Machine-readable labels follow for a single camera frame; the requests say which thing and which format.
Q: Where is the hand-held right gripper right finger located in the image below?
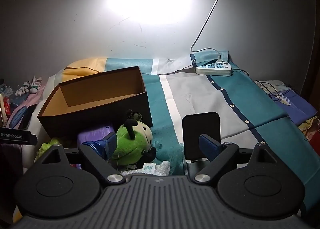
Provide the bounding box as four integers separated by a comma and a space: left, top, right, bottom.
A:
192, 134, 278, 184

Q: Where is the blue printed cloth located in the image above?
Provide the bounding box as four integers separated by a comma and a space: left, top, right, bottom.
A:
260, 80, 320, 130

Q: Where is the yellow and red printed cloth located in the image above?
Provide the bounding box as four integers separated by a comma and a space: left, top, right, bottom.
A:
297, 117, 320, 150

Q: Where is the white power cable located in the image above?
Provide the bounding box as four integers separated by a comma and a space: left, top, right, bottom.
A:
190, 0, 227, 64

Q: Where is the white power strip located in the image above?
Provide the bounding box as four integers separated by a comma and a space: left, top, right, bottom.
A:
195, 61, 233, 77

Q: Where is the green and yellow towel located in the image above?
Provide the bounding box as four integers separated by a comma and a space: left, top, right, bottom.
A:
35, 138, 65, 162

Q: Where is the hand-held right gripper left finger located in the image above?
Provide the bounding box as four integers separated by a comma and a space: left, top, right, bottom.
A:
34, 133, 126, 186

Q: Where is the dark brown cardboard box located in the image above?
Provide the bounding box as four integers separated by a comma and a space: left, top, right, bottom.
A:
37, 66, 153, 140

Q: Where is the purple plastic packet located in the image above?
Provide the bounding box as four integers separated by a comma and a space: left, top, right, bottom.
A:
77, 124, 116, 145

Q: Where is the teal mesh bag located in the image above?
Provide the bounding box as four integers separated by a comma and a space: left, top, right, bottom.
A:
150, 139, 185, 176

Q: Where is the white green hair tie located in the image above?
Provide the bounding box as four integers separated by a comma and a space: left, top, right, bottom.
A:
15, 75, 43, 96

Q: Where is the black flat card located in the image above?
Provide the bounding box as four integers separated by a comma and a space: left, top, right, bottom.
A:
24, 104, 38, 122

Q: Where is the pink printed cloth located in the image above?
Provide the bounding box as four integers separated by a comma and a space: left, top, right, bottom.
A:
7, 77, 48, 130

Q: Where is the green plush toy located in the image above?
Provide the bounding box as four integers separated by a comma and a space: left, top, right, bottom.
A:
110, 110, 157, 170

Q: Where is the thin black cable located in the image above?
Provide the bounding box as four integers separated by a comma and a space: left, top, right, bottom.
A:
232, 68, 300, 102

